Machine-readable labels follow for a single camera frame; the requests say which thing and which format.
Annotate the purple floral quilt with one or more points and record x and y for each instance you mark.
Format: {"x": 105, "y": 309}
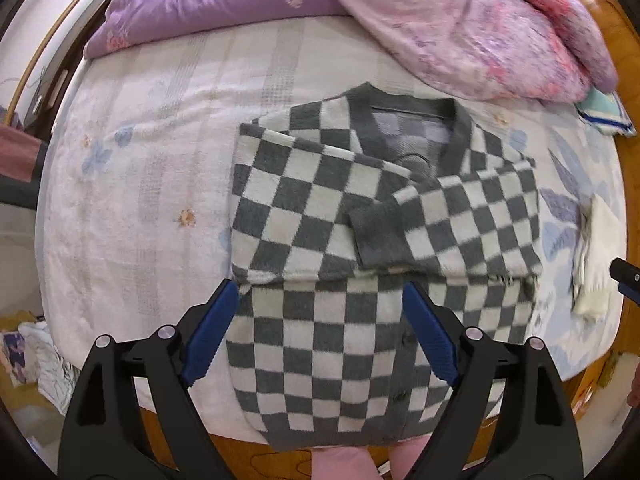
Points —
{"x": 450, "y": 25}

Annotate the striped clothes pile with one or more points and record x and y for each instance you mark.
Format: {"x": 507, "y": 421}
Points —
{"x": 50, "y": 370}

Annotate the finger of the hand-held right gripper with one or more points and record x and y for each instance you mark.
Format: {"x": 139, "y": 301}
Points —
{"x": 627, "y": 272}

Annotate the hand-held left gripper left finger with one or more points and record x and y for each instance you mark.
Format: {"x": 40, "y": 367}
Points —
{"x": 207, "y": 330}

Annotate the white drawer cabinet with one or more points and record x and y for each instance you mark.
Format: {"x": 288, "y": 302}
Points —
{"x": 55, "y": 85}

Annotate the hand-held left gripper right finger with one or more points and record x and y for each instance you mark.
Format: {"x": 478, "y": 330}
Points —
{"x": 432, "y": 335}

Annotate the white folded garment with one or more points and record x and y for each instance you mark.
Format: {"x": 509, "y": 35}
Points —
{"x": 597, "y": 250}

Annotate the bed with floral sheet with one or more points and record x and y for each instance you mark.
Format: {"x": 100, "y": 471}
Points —
{"x": 150, "y": 160}

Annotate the person's pink trousers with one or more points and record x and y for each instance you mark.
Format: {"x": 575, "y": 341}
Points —
{"x": 340, "y": 465}

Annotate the pink and grey towel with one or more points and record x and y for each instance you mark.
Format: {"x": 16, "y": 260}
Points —
{"x": 20, "y": 150}

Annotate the grey white checkered cardigan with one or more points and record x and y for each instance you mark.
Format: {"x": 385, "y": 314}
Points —
{"x": 310, "y": 210}

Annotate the wooden headboard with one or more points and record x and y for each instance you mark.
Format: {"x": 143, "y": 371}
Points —
{"x": 616, "y": 45}

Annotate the blue white pillow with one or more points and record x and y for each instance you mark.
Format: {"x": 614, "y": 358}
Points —
{"x": 605, "y": 110}

